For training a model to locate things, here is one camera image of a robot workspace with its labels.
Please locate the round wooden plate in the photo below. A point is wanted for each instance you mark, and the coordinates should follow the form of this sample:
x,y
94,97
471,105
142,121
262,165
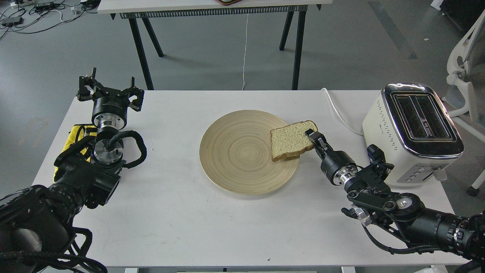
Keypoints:
x,y
235,153

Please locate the background white table black legs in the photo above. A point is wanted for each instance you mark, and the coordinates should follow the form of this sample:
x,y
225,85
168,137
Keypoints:
x,y
147,9

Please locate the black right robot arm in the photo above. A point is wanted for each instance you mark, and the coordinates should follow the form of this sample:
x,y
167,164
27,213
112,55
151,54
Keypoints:
x,y
398,223

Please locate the white chrome toaster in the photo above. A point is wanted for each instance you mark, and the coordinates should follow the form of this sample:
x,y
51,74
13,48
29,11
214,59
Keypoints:
x,y
410,124

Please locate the brown object on background table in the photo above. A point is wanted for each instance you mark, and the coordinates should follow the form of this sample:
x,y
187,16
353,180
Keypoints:
x,y
227,2

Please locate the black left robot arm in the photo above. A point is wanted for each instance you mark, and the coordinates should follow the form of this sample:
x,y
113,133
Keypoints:
x,y
37,229

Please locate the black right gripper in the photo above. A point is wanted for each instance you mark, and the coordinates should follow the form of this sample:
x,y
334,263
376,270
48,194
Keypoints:
x,y
337,166

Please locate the slice of bread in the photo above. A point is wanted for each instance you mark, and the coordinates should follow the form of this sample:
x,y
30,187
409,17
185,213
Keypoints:
x,y
291,140

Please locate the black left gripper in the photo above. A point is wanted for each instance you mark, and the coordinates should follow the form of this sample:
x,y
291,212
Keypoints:
x,y
109,100

